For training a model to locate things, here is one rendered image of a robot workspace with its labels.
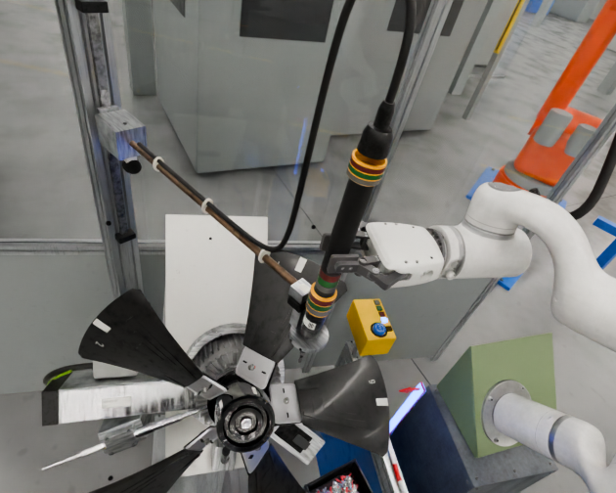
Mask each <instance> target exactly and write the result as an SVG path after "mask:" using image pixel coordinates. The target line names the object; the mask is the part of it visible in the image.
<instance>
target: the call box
mask: <svg viewBox="0 0 616 493"><path fill-rule="evenodd" d="M374 300H379V302H380V305H381V307H382V311H383V312H384V314H385V317H386V319H387V321H388V322H387V323H382V321H381V318H385V317H380V316H379V314H378V312H380V311H377V309H376V307H377V306H378V305H375V304H374ZM346 317H347V320H348V323H349V326H350V329H351V332H352V335H353V337H354V340H355V343H356V346H357V349H358V352H359V355H360V356H364V355H376V354H386V353H388V351H389V350H390V348H391V346H392V345H393V343H394V341H395V340H396V336H395V334H394V332H393V331H392V332H388V331H387V330H386V332H385V334H384V335H382V336H379V335H377V334H376V333H375V332H374V330H373V326H374V324H376V323H380V324H383V326H384V327H386V326H391V325H390V322H389V320H388V317H387V315H386V313H385V310H384V308H383V306H382V303H381V301H380V299H354V300H353V301H352V303H351V306H350V308H349V310H348V313H347V315H346Z"/></svg>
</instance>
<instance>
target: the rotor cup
mask: <svg viewBox="0 0 616 493"><path fill-rule="evenodd" d="M215 380H216V381H219V382H220V383H222V384H223V385H225V386H227V387H228V388H229V389H228V390H227V391H226V392H225V393H223V394H221V395H219V396H217V397H215V398H213V399H211V400H208V399H207V410H208V414H209V416H210V418H211V420H212V421H213V422H214V423H215V428H216V434H217V436H218V439H219V440H220V442H221V443H222V444H223V445H224V446H225V447H226V448H227V449H229V450H231V451H233V452H238V453H246V452H251V451H253V450H256V449H258V448H259V447H261V446H262V445H263V444H264V443H265V442H266V441H267V440H268V439H269V438H270V436H271V434H272V432H273V430H274V427H275V420H276V417H275V411H274V409H273V406H272V404H271V402H270V399H269V392H268V390H266V389H260V388H259V387H257V386H255V385H254V384H252V383H250V382H249V381H246V380H245V379H243V378H241V377H240V376H238V375H237V374H236V368H232V369H229V370H227V371H225V372H224V373H222V374H221V375H219V376H218V377H217V378H216V379H215ZM253 387H255V389H256V392H257V394H255V393H253V390H252V388H253ZM221 400H222V405H223V407H222V408H221V410H220V405H219V402H220V401H221ZM244 419H250V420H251V426H250V427H249V428H242V420H244Z"/></svg>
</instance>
